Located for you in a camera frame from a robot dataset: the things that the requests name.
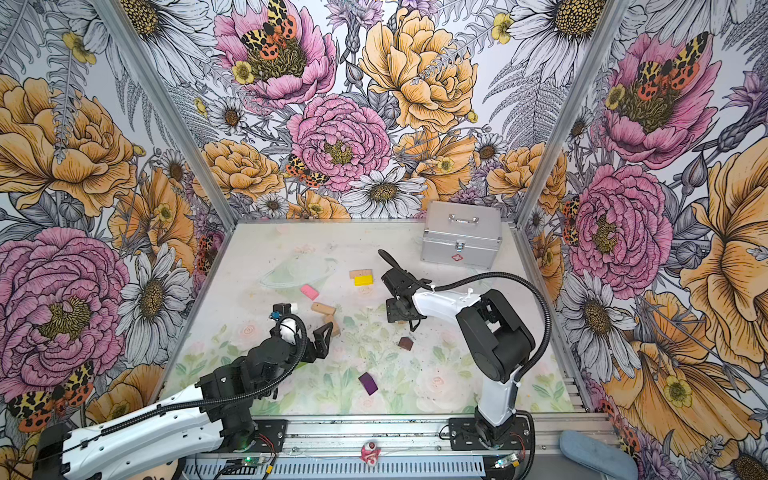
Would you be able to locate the yellow wood block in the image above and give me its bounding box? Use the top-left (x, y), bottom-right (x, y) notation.
top-left (354, 274), bottom-right (374, 286)

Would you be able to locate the pink wood block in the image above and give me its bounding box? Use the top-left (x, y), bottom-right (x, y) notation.
top-left (300, 284), bottom-right (319, 301)

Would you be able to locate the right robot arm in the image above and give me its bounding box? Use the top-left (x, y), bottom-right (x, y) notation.
top-left (385, 281), bottom-right (546, 449)

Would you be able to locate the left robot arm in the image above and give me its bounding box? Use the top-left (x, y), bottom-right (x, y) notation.
top-left (32, 316), bottom-right (333, 479)

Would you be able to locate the natural wood block lower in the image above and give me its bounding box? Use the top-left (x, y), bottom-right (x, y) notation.
top-left (323, 314), bottom-right (340, 337)

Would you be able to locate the natural wood block with hole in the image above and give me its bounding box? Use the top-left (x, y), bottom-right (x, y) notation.
top-left (311, 302), bottom-right (336, 316)

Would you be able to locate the dark brown wood block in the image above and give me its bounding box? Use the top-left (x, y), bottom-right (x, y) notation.
top-left (398, 336), bottom-right (414, 351)

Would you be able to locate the natural block behind yellow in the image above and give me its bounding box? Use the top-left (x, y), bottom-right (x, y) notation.
top-left (349, 269), bottom-right (373, 279)

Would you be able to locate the purple wood block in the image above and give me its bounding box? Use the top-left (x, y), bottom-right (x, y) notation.
top-left (358, 372), bottom-right (378, 396)

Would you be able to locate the silver metal first-aid case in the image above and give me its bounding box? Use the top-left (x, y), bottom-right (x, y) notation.
top-left (421, 201), bottom-right (503, 270)

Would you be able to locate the small pink red toy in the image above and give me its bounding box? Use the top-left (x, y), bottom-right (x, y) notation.
top-left (360, 441), bottom-right (381, 466)

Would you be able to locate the grey blue cushion pad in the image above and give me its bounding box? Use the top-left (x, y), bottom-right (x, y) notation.
top-left (559, 430), bottom-right (639, 480)

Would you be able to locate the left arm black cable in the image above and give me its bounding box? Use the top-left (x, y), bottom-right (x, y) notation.
top-left (77, 313), bottom-right (308, 445)

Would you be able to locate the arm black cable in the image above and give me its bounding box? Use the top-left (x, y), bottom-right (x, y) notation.
top-left (377, 248), bottom-right (553, 382)
top-left (77, 313), bottom-right (308, 445)

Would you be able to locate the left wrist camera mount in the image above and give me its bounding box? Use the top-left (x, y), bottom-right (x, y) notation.
top-left (269, 303), bottom-right (296, 325)

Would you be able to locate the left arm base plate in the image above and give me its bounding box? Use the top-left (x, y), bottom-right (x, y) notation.
top-left (233, 419), bottom-right (288, 454)

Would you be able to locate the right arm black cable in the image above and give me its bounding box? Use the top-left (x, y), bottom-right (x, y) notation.
top-left (377, 248), bottom-right (553, 382)

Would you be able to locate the aluminium front rail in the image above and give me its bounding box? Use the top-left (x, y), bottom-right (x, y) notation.
top-left (119, 413), bottom-right (607, 480)

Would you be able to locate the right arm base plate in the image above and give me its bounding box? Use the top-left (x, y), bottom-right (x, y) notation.
top-left (447, 413), bottom-right (535, 452)

